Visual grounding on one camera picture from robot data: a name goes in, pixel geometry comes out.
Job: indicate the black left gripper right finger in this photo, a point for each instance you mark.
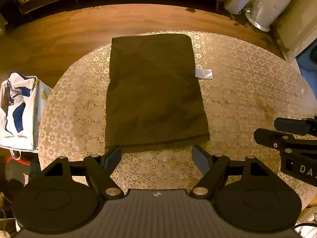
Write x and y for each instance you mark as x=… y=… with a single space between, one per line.
x=215 y=170

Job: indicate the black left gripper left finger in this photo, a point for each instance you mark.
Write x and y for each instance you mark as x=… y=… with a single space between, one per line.
x=97 y=171

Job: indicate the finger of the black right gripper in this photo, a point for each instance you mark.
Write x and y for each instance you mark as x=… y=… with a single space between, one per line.
x=282 y=141
x=295 y=126

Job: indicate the dark olive garment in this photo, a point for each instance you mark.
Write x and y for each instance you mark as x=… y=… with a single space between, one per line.
x=154 y=99

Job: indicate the white garment care label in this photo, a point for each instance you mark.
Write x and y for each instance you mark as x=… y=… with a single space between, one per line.
x=204 y=74

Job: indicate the white blue clothes bag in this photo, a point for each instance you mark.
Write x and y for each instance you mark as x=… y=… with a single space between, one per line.
x=23 y=99

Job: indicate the white lace floral tablecloth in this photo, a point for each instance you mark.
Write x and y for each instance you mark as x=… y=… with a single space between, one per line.
x=251 y=87

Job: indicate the tall white floor vase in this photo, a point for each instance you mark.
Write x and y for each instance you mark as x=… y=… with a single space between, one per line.
x=265 y=12

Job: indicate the white square plant pot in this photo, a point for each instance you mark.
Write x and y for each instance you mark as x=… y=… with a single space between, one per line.
x=235 y=6

